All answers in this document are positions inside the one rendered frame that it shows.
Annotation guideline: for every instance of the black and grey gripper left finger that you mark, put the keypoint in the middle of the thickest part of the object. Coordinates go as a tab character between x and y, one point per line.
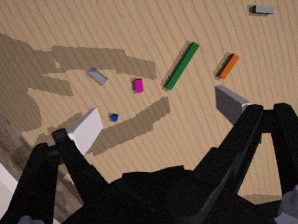
34	197

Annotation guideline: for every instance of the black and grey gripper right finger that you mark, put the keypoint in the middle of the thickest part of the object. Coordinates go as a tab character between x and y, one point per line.
190	201

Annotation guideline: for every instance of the small magenta block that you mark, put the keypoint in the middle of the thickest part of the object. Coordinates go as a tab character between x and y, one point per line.
139	85

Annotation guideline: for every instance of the grey rod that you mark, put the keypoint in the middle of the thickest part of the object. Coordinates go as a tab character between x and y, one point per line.
259	9
97	75

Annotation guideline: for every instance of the green rod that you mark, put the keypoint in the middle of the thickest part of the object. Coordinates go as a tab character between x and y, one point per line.
182	65

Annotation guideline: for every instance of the orange rod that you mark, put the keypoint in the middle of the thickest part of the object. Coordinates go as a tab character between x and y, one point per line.
228	66

